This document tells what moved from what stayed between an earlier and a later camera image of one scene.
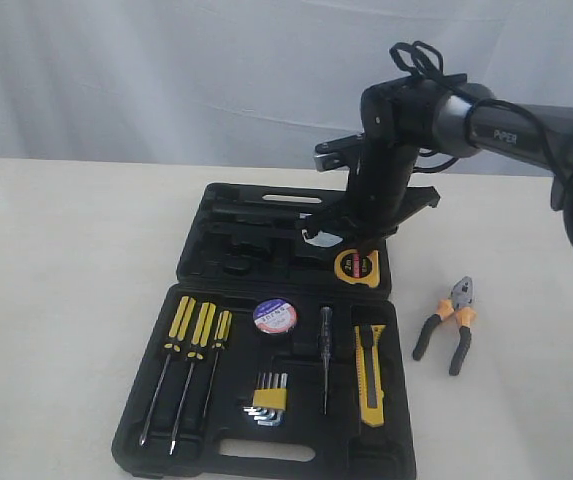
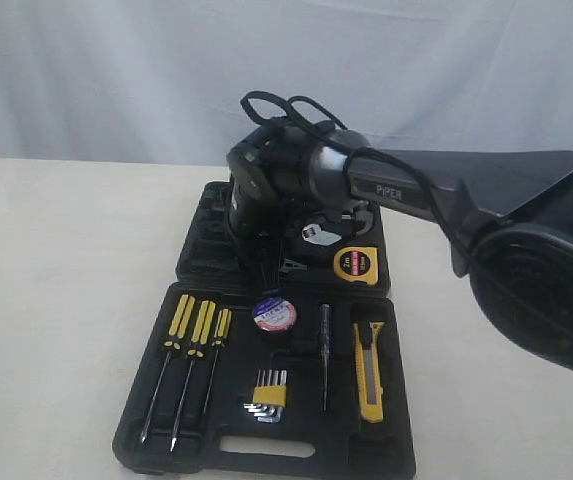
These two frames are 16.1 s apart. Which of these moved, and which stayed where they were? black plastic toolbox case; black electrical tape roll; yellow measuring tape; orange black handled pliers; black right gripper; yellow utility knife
Moved: orange black handled pliers; black right gripper
Stayed: black plastic toolbox case; black electrical tape roll; yellow utility knife; yellow measuring tape
